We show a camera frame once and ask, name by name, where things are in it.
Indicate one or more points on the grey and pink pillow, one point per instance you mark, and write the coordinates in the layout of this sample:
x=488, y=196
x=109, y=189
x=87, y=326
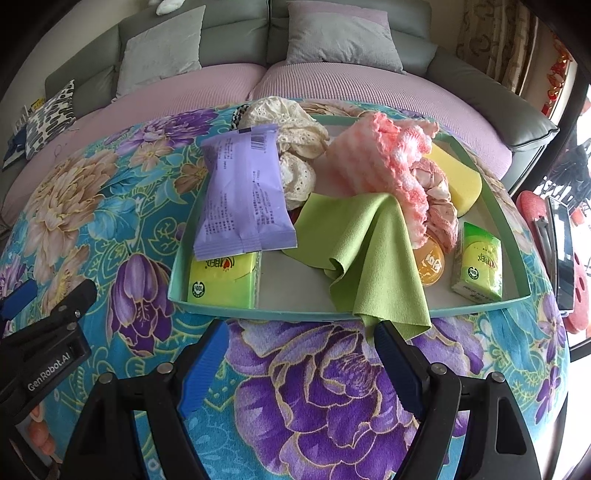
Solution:
x=341, y=37

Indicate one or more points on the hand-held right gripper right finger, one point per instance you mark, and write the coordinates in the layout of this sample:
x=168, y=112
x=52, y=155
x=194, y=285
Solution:
x=397, y=364

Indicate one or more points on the green tray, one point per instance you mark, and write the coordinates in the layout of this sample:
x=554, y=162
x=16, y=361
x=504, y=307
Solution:
x=304, y=309

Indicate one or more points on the floral printed blanket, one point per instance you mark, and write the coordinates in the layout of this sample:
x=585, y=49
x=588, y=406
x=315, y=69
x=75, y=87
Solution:
x=323, y=392

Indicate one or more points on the pink scrunchie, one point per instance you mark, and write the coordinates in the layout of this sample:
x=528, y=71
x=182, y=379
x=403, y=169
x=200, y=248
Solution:
x=441, y=217

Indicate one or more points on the pink plastic stool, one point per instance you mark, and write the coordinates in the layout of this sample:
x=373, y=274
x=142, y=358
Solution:
x=531, y=207

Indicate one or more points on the leopard print scrunchie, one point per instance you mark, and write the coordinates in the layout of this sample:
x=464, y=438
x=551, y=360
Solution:
x=240, y=117

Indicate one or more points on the person's left hand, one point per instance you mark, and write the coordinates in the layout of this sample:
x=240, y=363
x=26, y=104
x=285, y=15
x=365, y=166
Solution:
x=41, y=438

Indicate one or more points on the grey sofa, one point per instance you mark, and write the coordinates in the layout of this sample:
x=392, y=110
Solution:
x=452, y=64

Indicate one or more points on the blue pillow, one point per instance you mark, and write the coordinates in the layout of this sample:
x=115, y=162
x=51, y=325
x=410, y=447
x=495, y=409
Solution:
x=14, y=147

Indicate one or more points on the pink knitted cloth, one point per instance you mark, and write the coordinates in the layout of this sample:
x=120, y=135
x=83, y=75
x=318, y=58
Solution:
x=369, y=152

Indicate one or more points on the cream lace cloth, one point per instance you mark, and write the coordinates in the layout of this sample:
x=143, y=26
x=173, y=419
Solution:
x=295, y=134

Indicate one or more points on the green cloth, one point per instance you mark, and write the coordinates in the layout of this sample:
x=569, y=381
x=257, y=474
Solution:
x=369, y=254

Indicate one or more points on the red wall decoration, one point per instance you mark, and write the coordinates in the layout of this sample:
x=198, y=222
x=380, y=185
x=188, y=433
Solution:
x=561, y=83

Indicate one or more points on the black phone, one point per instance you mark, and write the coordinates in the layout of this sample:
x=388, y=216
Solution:
x=561, y=254

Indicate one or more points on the black white patterned pillow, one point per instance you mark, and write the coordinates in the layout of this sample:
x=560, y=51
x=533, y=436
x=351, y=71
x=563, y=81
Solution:
x=51, y=115

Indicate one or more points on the green tissue packet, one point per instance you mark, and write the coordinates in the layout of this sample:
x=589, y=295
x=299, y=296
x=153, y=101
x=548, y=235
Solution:
x=480, y=263
x=221, y=281

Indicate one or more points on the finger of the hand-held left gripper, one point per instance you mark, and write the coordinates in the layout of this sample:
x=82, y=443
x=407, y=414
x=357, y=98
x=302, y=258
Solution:
x=18, y=295
x=74, y=300

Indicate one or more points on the orange jelly cup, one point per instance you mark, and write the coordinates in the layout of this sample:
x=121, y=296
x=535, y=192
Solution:
x=429, y=263

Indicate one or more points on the purple packet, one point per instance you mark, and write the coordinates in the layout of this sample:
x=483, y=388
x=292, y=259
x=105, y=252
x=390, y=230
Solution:
x=244, y=194

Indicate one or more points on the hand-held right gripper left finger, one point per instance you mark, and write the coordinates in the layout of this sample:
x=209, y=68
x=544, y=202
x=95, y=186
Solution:
x=203, y=364

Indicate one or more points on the yellow sponge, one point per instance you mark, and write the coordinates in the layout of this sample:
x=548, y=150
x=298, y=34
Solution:
x=461, y=184

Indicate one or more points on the patterned curtain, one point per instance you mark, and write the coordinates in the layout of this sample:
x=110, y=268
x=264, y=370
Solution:
x=498, y=41

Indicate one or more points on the stack of books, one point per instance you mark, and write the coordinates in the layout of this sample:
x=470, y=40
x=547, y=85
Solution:
x=30, y=110

